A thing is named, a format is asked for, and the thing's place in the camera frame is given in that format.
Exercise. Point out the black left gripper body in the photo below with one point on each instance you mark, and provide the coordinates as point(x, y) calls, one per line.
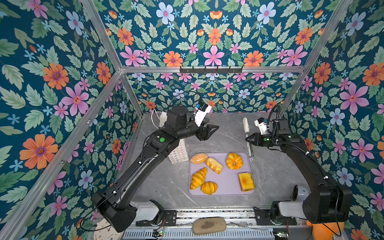
point(201, 131)

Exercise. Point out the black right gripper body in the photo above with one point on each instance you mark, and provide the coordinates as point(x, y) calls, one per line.
point(265, 140)

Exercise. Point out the white handled tongs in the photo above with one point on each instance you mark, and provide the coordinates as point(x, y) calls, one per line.
point(249, 146)

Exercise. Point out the ring shaped golden bread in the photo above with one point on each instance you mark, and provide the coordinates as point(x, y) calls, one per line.
point(234, 161)

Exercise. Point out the white patterned paper bag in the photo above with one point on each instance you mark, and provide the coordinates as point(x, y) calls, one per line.
point(179, 154)

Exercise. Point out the oblong braided bread roll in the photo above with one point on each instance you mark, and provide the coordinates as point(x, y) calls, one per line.
point(214, 165)

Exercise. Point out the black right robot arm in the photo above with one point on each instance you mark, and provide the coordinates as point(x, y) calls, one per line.
point(328, 200)

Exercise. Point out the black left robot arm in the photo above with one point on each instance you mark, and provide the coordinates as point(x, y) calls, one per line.
point(115, 204)

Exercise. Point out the small ridged shell bread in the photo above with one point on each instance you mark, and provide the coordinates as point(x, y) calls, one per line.
point(209, 188)

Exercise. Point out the round sesame bun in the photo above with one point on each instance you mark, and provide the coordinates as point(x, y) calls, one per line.
point(199, 158)

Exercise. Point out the lilac silicone mat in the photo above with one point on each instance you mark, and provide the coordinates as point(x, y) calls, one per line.
point(228, 180)

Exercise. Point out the golden croissant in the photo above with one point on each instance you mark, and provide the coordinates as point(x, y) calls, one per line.
point(198, 178)

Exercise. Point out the square toast slice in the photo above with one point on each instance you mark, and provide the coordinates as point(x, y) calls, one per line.
point(246, 182)

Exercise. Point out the brown stone-like sponge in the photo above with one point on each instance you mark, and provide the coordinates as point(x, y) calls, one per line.
point(209, 226)

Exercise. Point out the white round clock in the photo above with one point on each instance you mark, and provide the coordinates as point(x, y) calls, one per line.
point(106, 232)

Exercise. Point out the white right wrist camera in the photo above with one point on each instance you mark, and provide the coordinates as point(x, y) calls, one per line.
point(263, 126)

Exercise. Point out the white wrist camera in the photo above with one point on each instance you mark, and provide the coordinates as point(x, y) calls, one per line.
point(263, 126)
point(202, 110)

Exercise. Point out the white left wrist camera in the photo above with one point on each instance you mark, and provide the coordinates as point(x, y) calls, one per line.
point(202, 110)

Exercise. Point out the black hook rail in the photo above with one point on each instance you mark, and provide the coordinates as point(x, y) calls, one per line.
point(211, 70)

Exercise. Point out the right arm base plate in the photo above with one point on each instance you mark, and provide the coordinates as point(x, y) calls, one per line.
point(264, 216)

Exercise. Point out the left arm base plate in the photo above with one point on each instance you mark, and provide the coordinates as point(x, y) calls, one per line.
point(166, 218)

